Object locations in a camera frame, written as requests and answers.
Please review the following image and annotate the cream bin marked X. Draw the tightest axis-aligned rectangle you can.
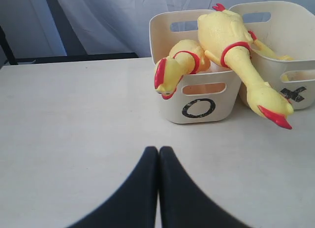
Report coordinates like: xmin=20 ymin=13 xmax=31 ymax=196
xmin=230 ymin=1 xmax=315 ymax=110

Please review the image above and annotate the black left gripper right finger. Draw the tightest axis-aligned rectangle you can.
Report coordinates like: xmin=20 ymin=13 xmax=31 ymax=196
xmin=159 ymin=146 xmax=249 ymax=228

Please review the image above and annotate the whole rubber chicken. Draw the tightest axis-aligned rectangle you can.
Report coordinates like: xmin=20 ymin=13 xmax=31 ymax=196
xmin=197 ymin=3 xmax=294 ymax=130
xmin=154 ymin=39 xmax=211 ymax=100

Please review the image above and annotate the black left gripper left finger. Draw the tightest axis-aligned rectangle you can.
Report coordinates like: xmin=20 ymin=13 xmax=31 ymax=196
xmin=70 ymin=146 xmax=159 ymax=228

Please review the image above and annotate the cream bin marked O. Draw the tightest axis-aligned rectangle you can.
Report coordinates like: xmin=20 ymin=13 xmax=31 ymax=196
xmin=149 ymin=10 xmax=241 ymax=124

